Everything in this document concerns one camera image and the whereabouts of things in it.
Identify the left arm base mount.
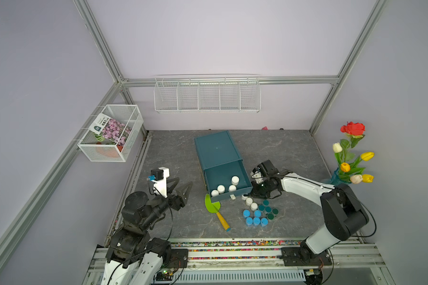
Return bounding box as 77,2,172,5
146,237,189,268

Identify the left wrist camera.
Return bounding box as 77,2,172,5
148,167,170,198

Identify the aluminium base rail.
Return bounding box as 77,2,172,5
83,237,395,285

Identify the teal glass vase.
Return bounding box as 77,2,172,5
329,168,346,185

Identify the teal top drawer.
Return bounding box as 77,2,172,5
203,160,253,203

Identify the artificial flower bouquet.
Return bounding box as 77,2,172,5
332,122,375,185

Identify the green trowel yellow handle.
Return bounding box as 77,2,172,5
204,194,231,232

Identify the white wire wall shelf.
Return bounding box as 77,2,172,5
153,77,262,113

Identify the teal drawer cabinet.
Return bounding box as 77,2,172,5
195,131,242,171

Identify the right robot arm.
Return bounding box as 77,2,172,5
249,160,370,260

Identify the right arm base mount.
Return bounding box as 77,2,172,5
279,247,333,268

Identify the white wire basket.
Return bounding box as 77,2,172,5
77,104,143,162

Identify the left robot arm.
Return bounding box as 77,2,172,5
101,178,193,285

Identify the purple flower seed packet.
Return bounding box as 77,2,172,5
89,114,132,147

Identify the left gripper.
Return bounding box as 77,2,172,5
141,176,192,229

